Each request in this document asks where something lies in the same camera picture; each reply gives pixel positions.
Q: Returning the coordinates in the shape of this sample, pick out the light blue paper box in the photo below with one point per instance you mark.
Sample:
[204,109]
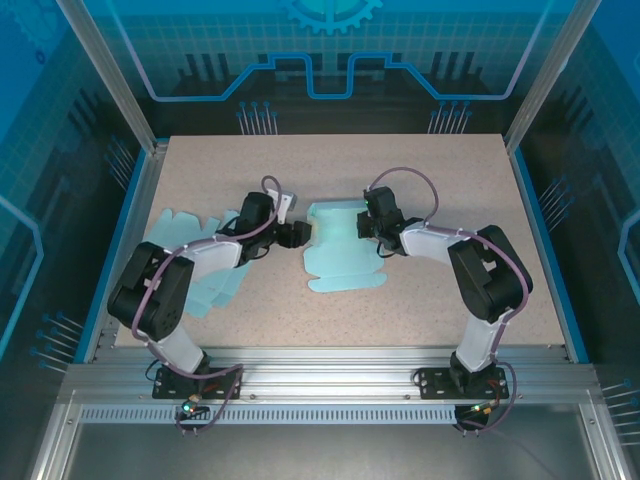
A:
[172,227]
[335,260]

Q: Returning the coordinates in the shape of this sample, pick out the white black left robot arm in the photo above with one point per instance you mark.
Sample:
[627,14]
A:
[150,300]

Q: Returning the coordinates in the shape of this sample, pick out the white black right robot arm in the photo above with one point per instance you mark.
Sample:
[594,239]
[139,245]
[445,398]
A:
[490,285]

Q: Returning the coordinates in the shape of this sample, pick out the blue table edge strip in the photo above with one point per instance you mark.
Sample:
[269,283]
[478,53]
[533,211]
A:
[531,200]

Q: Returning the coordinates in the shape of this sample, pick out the aluminium frame side rail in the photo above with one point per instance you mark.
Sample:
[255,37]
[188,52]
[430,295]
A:
[135,210]

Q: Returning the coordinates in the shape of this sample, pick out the aluminium frame cross rail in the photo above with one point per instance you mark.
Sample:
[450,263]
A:
[325,375]

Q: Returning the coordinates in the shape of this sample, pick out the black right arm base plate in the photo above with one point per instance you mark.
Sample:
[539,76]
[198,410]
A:
[432,385]

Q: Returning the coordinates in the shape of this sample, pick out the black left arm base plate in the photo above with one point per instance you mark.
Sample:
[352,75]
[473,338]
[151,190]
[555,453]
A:
[170,387]

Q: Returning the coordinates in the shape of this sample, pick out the aluminium frame post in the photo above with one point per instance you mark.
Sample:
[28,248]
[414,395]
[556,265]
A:
[117,75]
[545,75]

